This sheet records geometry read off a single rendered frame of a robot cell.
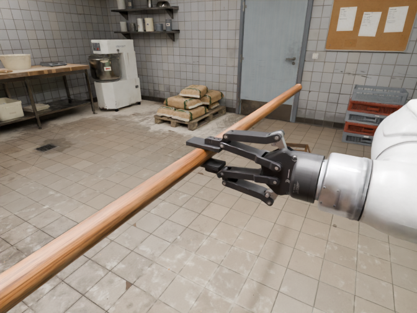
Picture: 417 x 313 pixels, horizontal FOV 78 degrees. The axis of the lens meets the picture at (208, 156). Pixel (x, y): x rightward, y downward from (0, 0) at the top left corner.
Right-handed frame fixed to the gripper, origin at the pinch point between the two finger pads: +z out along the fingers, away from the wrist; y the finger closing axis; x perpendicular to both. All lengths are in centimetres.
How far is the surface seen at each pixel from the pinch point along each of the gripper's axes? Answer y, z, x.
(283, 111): 103, 85, 417
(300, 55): 10, 69, 417
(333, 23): -35, 28, 418
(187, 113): 92, 206, 292
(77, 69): 33, 413, 261
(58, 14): -57, 498, 302
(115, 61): 23, 386, 324
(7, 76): 31, 413, 150
